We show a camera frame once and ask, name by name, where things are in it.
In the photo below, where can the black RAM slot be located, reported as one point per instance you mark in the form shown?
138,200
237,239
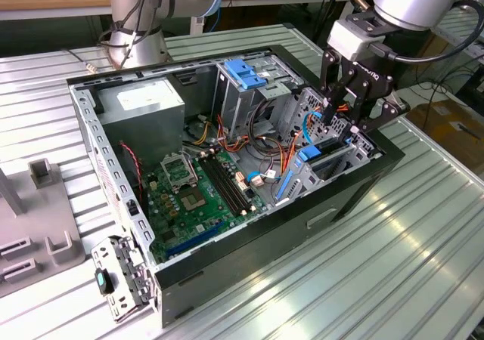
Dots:
233,181
224,187
220,189
229,184

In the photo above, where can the metal optical drive cage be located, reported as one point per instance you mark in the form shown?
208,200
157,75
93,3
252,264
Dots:
231,102

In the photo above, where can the metal slot retainer bracket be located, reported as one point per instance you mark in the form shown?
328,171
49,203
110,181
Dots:
121,257

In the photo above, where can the black teal latch tab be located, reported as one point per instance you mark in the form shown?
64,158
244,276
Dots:
100,279

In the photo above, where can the CPU socket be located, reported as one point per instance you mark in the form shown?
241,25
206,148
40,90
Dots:
193,200

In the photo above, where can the black open PC case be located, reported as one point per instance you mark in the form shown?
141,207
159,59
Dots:
264,257

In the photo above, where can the blue drive latch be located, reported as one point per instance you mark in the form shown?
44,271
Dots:
242,73

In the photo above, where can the metal disk bay cage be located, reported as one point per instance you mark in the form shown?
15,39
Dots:
306,183

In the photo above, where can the grey power supply unit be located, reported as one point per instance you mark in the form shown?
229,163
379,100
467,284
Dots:
143,128

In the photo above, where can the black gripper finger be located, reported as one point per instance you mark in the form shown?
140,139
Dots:
378,121
328,90

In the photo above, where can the blue expansion slot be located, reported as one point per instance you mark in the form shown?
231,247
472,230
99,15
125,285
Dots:
194,240

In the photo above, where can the grey parts rack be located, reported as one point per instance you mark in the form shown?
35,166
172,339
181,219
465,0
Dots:
41,211

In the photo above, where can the hard disk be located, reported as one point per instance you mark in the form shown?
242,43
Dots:
310,154

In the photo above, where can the large cardboard box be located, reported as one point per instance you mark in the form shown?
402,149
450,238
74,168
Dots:
442,128

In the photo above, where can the green motherboard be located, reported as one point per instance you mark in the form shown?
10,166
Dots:
191,224

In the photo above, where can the small white device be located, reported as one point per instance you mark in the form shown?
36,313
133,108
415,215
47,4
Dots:
197,24

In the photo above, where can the metal slat side table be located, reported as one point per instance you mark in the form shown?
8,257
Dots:
463,34

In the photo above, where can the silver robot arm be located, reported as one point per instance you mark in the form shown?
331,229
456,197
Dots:
412,0

